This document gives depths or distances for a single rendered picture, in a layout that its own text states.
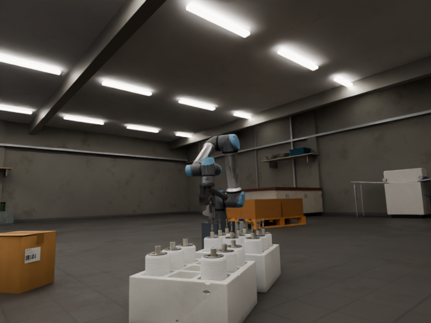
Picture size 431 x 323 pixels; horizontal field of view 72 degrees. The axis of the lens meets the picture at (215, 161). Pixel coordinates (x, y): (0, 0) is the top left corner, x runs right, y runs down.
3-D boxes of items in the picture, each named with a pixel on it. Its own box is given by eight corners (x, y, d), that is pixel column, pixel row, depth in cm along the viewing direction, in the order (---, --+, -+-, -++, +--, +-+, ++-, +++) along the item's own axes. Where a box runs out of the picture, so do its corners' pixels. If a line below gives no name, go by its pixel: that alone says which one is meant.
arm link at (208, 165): (217, 158, 176) (211, 156, 168) (217, 177, 175) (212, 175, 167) (204, 159, 179) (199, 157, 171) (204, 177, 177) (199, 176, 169)
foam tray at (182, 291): (128, 327, 109) (129, 276, 111) (179, 295, 145) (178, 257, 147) (228, 342, 95) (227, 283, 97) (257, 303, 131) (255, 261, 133)
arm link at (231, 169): (228, 205, 228) (220, 134, 222) (247, 205, 223) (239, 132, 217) (223, 209, 217) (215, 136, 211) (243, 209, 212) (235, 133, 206)
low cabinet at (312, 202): (324, 215, 854) (322, 188, 864) (277, 219, 716) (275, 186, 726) (277, 214, 981) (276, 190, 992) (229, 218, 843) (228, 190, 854)
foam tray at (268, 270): (194, 286, 159) (194, 252, 162) (221, 270, 195) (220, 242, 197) (266, 293, 144) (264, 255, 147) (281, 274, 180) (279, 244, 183)
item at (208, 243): (201, 270, 166) (201, 237, 168) (215, 268, 171) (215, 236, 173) (210, 273, 158) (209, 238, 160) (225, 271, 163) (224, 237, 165)
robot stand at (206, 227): (202, 263, 218) (201, 222, 222) (220, 260, 230) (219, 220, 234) (217, 267, 205) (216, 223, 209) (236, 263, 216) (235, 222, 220)
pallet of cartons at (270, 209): (261, 229, 469) (260, 198, 476) (221, 227, 541) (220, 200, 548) (308, 223, 556) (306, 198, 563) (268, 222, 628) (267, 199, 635)
